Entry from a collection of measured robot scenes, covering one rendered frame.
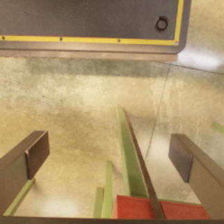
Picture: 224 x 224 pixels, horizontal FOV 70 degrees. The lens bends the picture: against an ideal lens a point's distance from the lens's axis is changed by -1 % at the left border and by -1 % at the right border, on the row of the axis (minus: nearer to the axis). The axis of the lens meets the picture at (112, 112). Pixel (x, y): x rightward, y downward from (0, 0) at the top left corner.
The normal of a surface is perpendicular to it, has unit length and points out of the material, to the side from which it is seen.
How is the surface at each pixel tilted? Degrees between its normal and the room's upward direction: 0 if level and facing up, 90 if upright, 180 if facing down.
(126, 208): 90
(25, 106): 0
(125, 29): 0
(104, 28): 0
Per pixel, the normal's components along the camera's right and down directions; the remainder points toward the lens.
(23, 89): 0.00, 0.26
